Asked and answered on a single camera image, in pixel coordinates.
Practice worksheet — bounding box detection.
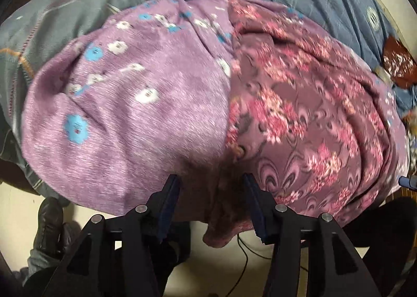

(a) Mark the light purple flowered blanket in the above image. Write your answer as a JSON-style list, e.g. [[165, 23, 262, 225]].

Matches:
[[22, 0, 233, 223]]

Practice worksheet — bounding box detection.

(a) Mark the black shoe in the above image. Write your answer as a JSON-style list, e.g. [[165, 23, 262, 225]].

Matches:
[[33, 197, 81, 259]]

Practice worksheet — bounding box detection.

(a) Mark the black cable on floor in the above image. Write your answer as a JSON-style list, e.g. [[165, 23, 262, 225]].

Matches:
[[224, 233, 310, 297]]

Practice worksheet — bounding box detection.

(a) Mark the grey star-pattern bedsheet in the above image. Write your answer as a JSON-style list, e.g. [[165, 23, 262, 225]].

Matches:
[[1, 0, 146, 201]]

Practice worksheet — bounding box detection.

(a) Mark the brown shiny bag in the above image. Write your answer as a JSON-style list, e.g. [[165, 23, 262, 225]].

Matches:
[[382, 36, 416, 89]]

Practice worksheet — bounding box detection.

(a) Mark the dark purple floral garment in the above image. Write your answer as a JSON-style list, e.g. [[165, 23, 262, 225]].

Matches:
[[204, 0, 408, 247]]

